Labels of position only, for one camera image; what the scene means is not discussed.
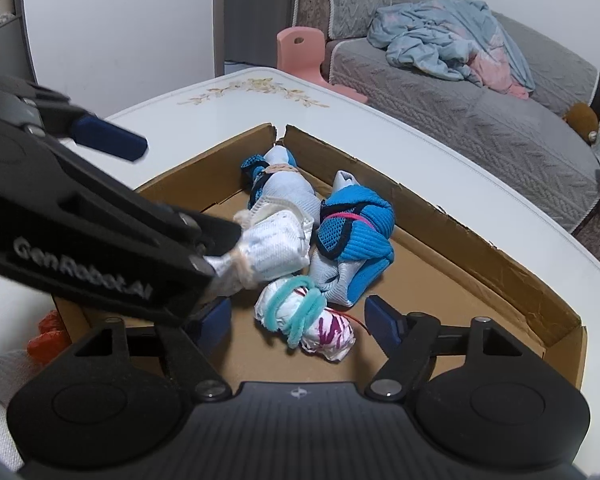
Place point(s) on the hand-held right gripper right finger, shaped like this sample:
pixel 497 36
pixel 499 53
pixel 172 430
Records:
pixel 382 322

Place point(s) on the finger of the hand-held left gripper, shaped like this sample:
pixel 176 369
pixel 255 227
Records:
pixel 220 237
pixel 112 137

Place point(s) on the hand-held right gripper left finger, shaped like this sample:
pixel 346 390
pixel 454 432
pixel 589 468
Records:
pixel 215 320

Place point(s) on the white sock bundle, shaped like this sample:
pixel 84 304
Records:
pixel 275 250

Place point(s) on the brown cardboard box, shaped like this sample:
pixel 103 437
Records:
pixel 430 285

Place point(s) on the orange plastic bag bundle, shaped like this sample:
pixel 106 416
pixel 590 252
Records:
pixel 47 337

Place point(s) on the light blue sock bundle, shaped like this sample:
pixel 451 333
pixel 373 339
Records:
pixel 285 190

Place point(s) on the blue mesh sock bundle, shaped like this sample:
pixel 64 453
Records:
pixel 360 240

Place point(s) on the pink plastic stool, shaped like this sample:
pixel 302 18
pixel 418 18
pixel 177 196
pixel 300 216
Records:
pixel 300 50

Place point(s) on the white plastic bag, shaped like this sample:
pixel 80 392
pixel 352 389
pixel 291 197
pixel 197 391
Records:
pixel 5 385

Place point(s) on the grey sofa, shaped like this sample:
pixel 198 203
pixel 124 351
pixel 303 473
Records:
pixel 480 125

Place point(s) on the brown plush toy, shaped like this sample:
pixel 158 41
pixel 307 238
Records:
pixel 582 117

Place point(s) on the blue and pink blanket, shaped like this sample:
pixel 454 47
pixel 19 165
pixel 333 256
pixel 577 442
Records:
pixel 440 35

